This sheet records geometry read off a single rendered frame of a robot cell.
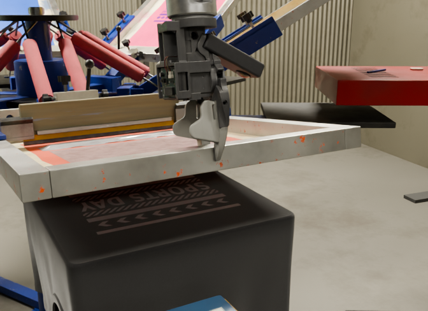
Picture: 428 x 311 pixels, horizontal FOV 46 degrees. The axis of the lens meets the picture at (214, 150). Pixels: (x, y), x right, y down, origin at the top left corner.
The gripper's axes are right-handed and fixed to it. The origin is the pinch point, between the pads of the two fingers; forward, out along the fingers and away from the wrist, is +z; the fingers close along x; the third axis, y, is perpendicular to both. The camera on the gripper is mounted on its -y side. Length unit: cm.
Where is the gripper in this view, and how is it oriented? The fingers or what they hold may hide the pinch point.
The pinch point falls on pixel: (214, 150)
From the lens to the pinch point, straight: 79.8
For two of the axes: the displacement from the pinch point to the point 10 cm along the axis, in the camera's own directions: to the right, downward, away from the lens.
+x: 4.7, 1.0, -8.8
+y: -8.8, 1.3, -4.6
